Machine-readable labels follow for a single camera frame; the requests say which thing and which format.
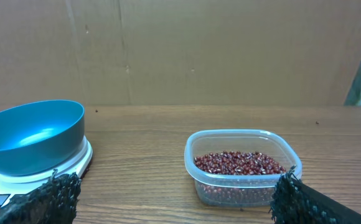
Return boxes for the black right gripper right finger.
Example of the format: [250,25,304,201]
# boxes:
[269,166,361,224]

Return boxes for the clear plastic food container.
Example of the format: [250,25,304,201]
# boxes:
[184,129,302,207]

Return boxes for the red adzuki beans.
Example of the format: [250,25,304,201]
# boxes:
[194,151,287,175]

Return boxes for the white digital kitchen scale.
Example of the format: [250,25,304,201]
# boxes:
[0,138,93,207]

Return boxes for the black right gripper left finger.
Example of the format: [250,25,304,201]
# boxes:
[0,169,82,224]

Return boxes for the blue bowl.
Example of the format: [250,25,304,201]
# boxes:
[0,100,85,176]

